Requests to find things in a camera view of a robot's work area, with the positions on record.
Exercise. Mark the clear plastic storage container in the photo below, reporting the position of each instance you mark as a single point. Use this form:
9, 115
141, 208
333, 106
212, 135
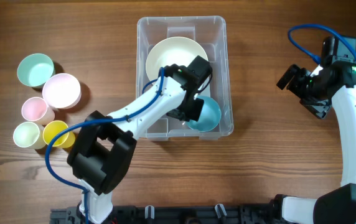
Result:
211, 33

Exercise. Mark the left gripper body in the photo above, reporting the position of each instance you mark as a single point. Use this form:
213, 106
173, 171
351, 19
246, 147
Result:
188, 109

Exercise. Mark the pink cup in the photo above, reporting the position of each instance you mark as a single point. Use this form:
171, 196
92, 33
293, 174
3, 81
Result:
36, 110

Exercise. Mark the mint green small bowl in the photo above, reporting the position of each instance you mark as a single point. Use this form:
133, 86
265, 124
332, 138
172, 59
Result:
35, 70

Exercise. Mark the yellow cup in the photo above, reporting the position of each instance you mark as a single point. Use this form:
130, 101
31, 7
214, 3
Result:
55, 127

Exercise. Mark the cream bowl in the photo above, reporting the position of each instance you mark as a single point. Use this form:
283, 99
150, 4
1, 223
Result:
173, 50

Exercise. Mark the light blue small bowl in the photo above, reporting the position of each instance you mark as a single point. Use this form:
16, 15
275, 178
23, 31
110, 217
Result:
209, 117

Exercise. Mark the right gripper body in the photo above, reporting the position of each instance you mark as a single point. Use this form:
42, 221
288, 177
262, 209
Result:
312, 106

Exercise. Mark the pale green cup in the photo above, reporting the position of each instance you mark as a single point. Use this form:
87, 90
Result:
29, 135

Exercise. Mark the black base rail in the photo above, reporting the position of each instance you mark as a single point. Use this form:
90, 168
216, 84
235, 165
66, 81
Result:
241, 214

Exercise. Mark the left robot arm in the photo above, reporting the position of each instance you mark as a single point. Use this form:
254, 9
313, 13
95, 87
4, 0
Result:
104, 147

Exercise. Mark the pink small bowl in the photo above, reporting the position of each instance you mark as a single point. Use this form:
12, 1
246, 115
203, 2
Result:
62, 91

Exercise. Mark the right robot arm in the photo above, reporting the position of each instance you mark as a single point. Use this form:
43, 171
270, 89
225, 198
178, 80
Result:
332, 85

